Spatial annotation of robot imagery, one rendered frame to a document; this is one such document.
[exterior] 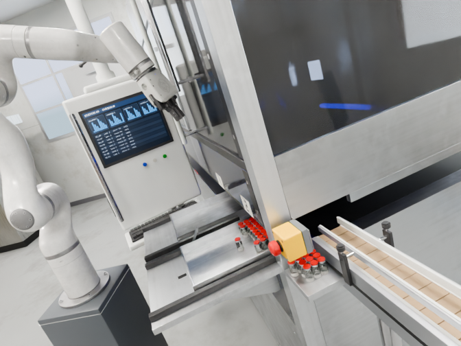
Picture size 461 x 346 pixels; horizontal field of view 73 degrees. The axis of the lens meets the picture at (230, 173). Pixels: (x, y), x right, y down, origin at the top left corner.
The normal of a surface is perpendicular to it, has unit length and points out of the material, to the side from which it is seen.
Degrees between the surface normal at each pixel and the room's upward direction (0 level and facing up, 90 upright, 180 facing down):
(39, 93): 90
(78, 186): 90
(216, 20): 90
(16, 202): 64
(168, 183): 90
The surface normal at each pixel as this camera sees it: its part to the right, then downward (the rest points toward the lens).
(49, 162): -0.09, 0.36
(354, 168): 0.29, 0.22
